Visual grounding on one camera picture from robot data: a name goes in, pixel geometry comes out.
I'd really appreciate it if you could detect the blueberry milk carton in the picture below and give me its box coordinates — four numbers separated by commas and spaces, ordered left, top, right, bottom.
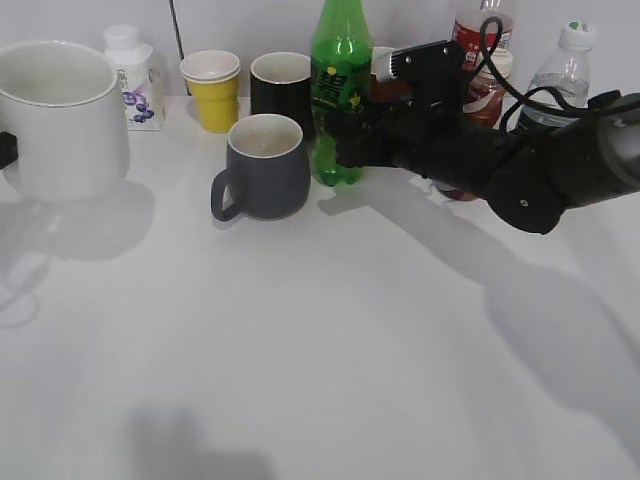
103, 24, 166, 131

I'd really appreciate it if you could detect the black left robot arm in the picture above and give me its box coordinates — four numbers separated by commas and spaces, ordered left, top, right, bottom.
0, 131, 18, 170

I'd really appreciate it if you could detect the dark grey ceramic mug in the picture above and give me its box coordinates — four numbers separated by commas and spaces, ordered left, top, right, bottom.
210, 114, 311, 222

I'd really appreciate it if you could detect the yellow paper cup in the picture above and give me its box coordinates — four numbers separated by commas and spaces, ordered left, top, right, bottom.
180, 50, 241, 133

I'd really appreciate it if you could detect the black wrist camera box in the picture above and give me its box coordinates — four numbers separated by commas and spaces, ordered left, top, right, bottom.
390, 41, 468, 111

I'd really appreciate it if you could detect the black camera cable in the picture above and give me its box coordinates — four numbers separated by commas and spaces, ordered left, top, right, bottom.
474, 16, 609, 132

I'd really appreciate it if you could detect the green plastic soda bottle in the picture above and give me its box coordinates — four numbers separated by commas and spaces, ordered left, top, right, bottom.
310, 0, 373, 187

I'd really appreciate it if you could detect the black wall cable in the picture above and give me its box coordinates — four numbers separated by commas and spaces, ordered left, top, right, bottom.
168, 0, 189, 96

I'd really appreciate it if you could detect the black ceramic mug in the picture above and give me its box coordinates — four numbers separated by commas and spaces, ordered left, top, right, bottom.
250, 52, 315, 142

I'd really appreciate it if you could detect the clear water bottle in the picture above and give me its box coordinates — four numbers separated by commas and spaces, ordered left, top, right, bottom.
516, 21, 595, 132

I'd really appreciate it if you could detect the red cola bottle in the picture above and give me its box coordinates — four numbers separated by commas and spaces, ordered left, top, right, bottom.
452, 0, 518, 72

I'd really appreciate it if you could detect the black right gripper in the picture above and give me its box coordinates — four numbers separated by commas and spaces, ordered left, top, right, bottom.
327, 101, 505, 193

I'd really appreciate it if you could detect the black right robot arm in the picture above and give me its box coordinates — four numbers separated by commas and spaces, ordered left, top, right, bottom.
325, 92, 639, 234

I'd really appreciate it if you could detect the white ceramic mug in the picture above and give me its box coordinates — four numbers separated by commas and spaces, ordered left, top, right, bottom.
1, 40, 130, 202

